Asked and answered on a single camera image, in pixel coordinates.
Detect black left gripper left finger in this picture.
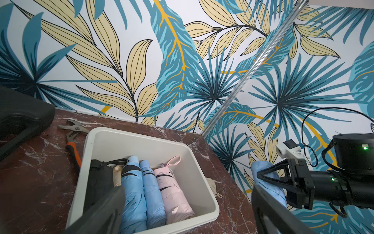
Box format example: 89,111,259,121
63,186,126,234

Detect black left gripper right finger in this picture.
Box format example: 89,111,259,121
252,185,314,234

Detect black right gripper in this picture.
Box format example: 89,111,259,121
257,159,351,209

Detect light blue umbrella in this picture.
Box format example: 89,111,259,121
251,161,287,208
140,160,167,230

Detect black umbrella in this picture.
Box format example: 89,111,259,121
83,159,127,213

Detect white plastic storage box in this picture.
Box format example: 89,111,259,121
66,127,220,234

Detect pink umbrella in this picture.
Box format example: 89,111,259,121
154,156,195,224

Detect beige umbrella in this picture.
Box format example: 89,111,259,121
206,177,223,199

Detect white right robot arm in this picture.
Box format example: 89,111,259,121
257,134,374,210

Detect orange handled pliers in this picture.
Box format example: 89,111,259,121
57,120,90,169

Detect right aluminium corner post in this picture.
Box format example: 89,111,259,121
201,1,309,138

